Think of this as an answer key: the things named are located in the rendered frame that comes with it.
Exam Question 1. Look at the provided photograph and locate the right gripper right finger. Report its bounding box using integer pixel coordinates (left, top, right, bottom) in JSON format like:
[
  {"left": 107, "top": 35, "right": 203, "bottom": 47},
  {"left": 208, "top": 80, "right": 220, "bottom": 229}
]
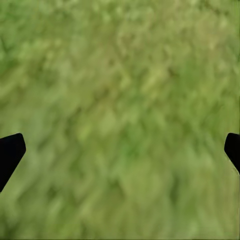
[{"left": 224, "top": 133, "right": 240, "bottom": 173}]

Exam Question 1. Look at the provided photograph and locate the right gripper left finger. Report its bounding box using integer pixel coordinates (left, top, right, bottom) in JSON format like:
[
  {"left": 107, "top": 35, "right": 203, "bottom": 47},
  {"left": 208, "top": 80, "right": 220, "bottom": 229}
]
[{"left": 0, "top": 133, "right": 26, "bottom": 193}]

